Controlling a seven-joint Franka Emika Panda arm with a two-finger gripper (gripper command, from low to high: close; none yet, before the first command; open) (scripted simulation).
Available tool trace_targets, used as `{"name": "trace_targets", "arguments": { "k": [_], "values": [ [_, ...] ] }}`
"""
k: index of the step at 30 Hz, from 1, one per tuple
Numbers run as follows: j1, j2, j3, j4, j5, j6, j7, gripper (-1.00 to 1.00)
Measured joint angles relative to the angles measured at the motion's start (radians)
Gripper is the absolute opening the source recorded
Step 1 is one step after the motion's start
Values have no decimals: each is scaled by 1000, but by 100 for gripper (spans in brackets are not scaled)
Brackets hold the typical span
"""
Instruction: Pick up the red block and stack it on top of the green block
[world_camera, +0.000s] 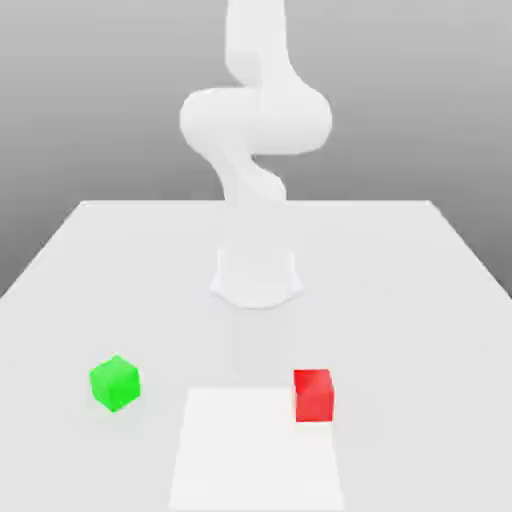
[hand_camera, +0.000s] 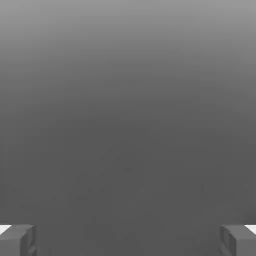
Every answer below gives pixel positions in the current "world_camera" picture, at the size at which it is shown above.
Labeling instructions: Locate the small red cube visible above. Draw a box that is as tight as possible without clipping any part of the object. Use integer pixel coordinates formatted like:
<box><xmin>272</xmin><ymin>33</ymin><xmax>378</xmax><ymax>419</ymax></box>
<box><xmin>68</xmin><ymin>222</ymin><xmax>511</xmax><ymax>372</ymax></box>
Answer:
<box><xmin>292</xmin><ymin>368</ymin><xmax>335</xmax><ymax>424</ymax></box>

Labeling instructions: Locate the small green cube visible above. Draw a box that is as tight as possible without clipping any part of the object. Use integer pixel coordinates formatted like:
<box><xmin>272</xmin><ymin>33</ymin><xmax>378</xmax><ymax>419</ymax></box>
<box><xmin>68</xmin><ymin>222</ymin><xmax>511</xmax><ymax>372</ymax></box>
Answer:
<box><xmin>88</xmin><ymin>354</ymin><xmax>142</xmax><ymax>414</ymax></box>

